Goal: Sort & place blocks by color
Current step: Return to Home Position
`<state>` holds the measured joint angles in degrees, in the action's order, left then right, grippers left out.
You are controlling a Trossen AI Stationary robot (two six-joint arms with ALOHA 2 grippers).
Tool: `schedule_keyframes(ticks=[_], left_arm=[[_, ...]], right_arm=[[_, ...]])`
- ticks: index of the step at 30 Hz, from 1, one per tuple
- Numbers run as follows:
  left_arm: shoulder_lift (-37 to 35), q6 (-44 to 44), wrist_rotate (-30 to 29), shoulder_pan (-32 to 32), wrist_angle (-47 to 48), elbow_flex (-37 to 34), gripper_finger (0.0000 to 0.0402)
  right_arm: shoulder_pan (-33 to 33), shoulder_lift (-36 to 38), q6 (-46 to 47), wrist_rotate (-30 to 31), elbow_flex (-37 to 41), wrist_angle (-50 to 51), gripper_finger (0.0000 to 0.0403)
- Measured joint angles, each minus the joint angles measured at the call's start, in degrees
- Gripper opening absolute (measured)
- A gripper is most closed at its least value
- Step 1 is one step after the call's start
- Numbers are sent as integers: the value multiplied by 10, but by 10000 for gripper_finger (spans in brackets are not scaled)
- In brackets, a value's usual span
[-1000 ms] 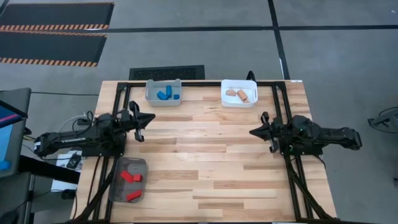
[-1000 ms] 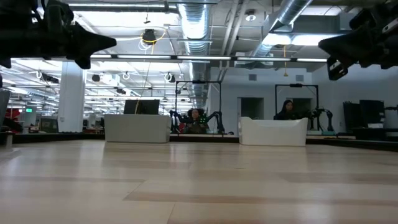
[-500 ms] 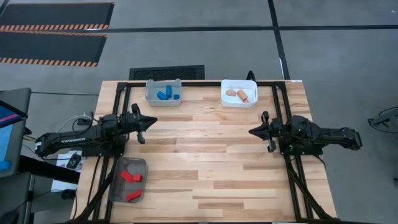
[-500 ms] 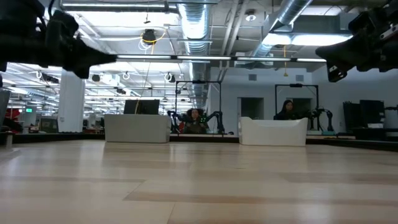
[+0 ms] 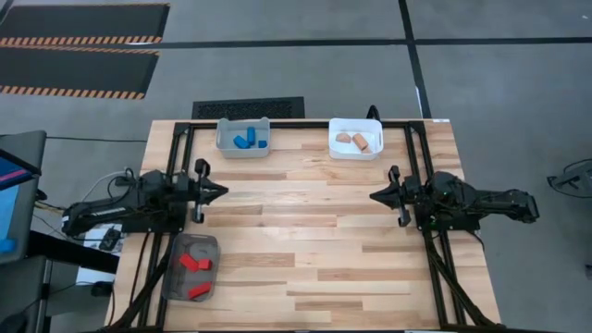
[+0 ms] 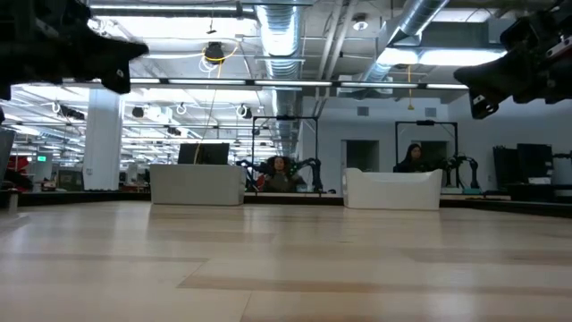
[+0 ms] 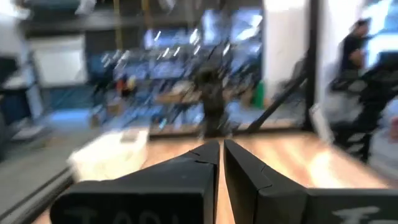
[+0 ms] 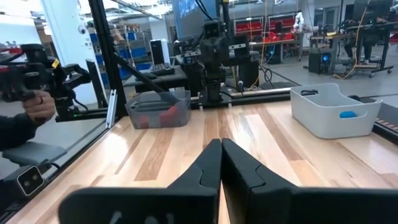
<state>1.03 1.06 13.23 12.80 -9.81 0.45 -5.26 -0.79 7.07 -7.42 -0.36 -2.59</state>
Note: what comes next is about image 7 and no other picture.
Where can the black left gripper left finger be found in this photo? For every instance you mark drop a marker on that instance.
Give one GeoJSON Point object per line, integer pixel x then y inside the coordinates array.
{"type": "Point", "coordinates": [174, 186]}

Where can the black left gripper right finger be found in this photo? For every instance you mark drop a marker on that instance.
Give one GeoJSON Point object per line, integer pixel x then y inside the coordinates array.
{"type": "Point", "coordinates": [264, 199]}

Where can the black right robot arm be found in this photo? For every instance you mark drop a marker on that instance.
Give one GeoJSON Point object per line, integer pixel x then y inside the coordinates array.
{"type": "Point", "coordinates": [373, 93]}

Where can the white plastic bin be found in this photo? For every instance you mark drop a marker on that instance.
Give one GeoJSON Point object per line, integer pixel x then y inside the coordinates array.
{"type": "Point", "coordinates": [109, 155]}

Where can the person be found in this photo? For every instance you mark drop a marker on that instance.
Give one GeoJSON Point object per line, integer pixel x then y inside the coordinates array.
{"type": "Point", "coordinates": [213, 99]}
{"type": "Point", "coordinates": [353, 49]}

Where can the green container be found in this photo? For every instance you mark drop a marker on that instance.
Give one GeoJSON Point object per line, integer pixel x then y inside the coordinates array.
{"type": "Point", "coordinates": [258, 95]}

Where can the white building pillar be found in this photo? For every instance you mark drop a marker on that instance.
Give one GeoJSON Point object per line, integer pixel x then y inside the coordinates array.
{"type": "Point", "coordinates": [284, 46]}

